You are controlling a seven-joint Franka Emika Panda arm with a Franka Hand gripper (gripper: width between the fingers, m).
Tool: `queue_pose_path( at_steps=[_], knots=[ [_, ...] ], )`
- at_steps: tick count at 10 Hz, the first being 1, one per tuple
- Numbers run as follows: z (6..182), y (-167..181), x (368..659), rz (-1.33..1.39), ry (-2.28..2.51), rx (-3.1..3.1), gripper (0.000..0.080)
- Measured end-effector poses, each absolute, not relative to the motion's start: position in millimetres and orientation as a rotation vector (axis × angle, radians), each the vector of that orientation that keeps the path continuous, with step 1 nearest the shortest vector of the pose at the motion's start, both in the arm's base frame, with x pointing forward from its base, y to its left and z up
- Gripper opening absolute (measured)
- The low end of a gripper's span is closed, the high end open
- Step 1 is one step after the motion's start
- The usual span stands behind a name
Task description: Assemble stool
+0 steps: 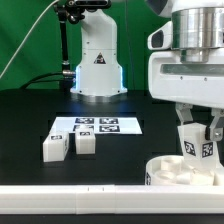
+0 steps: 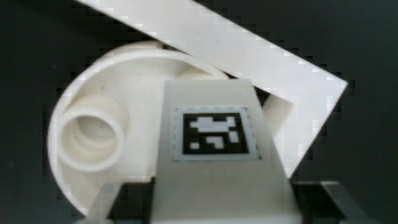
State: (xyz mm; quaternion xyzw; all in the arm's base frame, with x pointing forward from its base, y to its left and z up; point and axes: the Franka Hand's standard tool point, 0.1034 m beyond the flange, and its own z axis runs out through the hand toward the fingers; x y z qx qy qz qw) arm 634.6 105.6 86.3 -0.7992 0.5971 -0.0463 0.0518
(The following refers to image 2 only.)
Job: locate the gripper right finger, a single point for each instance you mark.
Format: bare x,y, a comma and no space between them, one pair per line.
327,204

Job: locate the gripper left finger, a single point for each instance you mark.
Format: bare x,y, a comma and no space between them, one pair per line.
121,205

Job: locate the white L-shaped fence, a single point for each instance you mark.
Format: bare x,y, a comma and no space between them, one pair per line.
192,29

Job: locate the white stool leg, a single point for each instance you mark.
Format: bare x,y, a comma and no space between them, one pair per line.
221,184

